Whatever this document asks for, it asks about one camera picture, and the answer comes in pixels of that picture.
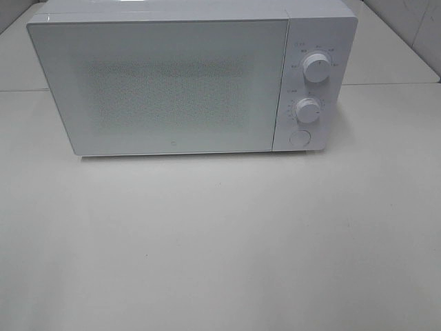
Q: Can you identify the round white door button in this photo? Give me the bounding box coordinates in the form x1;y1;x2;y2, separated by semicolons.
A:
289;130;311;150

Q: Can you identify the white microwave door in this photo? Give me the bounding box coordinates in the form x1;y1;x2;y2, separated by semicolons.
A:
28;20;288;157

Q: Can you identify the white timer knob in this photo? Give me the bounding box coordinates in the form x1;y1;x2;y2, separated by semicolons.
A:
294;98;321;124

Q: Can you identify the white microwave oven body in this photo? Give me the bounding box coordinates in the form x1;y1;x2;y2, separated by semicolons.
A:
27;1;358;155

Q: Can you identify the upper white power knob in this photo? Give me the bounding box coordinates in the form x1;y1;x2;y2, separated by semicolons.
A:
302;52;331;83

